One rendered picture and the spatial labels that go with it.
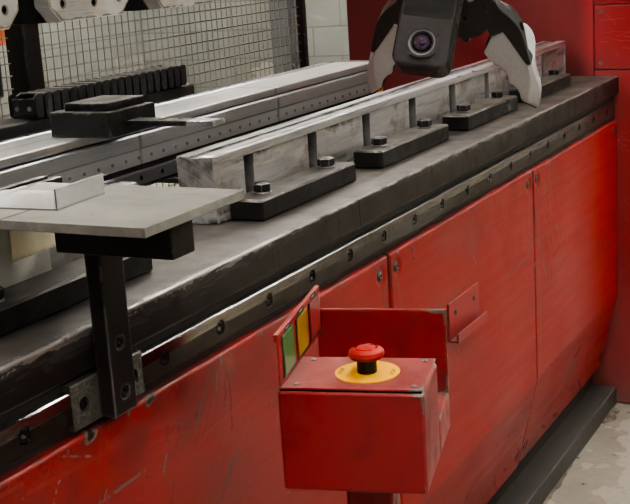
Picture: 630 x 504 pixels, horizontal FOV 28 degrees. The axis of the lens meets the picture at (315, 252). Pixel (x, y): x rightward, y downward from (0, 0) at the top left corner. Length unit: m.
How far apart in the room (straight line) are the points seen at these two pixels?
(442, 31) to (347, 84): 1.65
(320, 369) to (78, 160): 0.63
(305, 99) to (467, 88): 0.34
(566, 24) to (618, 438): 1.05
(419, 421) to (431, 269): 0.80
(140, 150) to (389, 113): 0.48
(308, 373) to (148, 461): 0.20
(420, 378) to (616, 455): 1.82
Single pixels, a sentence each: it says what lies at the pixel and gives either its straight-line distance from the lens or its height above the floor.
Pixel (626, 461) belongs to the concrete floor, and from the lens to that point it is 3.12.
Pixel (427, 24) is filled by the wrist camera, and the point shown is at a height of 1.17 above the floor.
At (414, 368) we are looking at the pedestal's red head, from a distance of 1.40.
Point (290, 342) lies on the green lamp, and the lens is 1.38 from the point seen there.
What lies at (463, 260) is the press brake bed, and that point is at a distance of 2.26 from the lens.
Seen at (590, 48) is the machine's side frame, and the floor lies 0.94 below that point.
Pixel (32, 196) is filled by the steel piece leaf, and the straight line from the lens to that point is 1.35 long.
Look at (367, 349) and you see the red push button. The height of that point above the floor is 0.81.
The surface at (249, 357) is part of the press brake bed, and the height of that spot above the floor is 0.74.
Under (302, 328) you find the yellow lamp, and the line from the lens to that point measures 1.44.
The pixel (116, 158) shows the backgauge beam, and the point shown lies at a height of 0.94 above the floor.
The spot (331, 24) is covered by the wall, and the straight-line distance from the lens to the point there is 9.47.
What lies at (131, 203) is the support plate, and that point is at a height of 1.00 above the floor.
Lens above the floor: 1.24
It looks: 14 degrees down
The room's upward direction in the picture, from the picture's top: 4 degrees counter-clockwise
